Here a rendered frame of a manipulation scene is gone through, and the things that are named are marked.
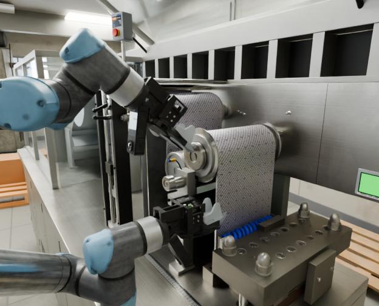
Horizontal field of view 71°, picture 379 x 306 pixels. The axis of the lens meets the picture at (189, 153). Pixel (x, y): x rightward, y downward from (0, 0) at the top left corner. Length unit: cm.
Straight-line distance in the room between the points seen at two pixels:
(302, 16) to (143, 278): 88
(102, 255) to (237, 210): 40
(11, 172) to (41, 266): 377
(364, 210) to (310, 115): 245
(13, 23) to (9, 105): 691
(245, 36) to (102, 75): 64
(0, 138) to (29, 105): 673
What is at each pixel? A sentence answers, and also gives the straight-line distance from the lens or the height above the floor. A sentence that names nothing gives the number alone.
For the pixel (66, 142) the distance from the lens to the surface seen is 157.
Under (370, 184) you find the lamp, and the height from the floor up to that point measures 119.
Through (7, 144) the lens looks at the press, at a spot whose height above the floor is 21.
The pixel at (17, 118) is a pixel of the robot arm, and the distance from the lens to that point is 43.
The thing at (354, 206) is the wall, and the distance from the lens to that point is 330.
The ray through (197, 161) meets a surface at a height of 124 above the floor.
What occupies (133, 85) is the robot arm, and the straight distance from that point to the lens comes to 56.
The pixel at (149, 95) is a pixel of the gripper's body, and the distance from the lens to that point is 61.
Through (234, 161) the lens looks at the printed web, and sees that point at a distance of 72.
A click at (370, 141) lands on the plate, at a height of 129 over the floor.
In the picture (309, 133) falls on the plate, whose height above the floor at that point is 129.
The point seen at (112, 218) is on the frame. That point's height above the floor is 95.
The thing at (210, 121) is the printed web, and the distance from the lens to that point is 96.
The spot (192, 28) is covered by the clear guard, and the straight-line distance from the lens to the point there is 130.
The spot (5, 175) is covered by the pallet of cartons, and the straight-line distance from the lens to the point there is 436.
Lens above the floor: 143
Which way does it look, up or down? 14 degrees down
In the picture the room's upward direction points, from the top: straight up
